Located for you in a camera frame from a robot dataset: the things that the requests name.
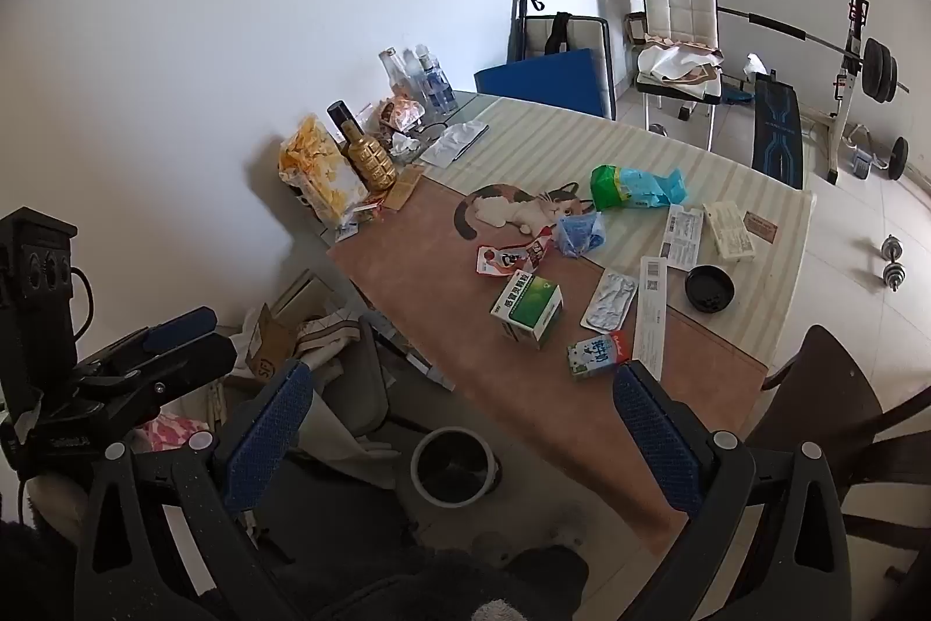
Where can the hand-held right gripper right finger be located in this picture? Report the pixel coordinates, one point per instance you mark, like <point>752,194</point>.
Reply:
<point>654,439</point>

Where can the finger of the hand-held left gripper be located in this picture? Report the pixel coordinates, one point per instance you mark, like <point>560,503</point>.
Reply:
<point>178,326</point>
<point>189,366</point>

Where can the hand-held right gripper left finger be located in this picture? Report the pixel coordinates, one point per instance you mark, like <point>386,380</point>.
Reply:
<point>268,439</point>

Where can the long white carton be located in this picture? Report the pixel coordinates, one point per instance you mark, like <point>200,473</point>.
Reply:
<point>649,315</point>

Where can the white rimmed trash can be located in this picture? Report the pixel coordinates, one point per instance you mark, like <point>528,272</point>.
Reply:
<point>451,468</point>

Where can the blue and white plastic wrapper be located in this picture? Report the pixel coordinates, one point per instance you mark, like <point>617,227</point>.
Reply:
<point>578,233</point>

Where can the pink and white cloth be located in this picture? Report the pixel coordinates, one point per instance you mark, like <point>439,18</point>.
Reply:
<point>171,432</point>

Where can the cardboard box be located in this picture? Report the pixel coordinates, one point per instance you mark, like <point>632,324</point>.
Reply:
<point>273,337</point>

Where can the small milk carton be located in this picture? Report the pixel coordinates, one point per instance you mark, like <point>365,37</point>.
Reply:
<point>596,355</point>

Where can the grey chair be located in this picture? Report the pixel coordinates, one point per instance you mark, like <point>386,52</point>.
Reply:
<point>364,388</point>

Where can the white canvas bag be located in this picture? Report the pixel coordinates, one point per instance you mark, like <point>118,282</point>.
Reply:
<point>327,334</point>

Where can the silver blister pack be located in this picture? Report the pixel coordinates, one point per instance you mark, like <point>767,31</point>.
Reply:
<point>609,301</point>

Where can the black round dish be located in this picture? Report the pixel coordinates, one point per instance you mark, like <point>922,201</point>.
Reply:
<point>709,288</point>

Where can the dark brown chair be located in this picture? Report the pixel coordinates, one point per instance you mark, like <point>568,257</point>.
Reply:
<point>822,395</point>

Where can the green and white medicine box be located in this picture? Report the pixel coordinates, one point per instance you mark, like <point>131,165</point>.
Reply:
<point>527,301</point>

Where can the white flattened printed box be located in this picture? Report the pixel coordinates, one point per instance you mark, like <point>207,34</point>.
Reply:
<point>684,235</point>

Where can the yellow snack bag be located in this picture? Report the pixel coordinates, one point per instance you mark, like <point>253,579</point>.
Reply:
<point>320,170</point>

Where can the cream rectangular box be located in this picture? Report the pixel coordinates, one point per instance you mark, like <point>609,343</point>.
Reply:
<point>729,228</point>

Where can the red and white packet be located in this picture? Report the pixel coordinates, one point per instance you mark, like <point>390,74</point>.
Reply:
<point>502,261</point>

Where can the brown card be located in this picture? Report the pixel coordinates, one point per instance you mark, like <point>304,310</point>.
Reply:
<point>760,226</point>

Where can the green and blue plastic wrapper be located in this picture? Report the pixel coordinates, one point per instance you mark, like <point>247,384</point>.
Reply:
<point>633,188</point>

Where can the gold grenade-shaped bottle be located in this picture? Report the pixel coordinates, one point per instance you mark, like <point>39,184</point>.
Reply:
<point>371,159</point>

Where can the brown paper packet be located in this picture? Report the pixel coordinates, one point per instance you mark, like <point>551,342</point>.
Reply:
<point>404,188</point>

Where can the crumpled white tissue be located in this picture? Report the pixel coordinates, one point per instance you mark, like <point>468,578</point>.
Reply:
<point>405,146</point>

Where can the chrome dumbbell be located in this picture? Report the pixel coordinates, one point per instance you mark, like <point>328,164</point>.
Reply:
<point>896,277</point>
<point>892,246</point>

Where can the orange snack packet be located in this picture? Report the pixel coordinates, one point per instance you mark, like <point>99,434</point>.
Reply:
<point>404,113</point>

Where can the white tissue packet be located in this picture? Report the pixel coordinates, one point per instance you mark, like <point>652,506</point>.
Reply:
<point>454,143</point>

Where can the clear glass bottle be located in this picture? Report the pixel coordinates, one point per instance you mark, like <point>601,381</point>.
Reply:
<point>395,72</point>

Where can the weight bench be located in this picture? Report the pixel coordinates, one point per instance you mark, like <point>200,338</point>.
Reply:
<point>777,126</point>

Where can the black plate dumbbell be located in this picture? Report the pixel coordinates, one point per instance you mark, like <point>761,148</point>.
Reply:
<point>899,155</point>

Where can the white and brown paper bag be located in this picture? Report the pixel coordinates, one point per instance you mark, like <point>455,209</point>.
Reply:
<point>676,61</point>

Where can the black framed white chair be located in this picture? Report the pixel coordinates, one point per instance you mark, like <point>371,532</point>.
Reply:
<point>585,35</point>

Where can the white padded chair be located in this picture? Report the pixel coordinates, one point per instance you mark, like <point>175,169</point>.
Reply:
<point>680,10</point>

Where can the barbell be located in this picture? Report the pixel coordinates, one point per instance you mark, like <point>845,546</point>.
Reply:
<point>878,72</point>

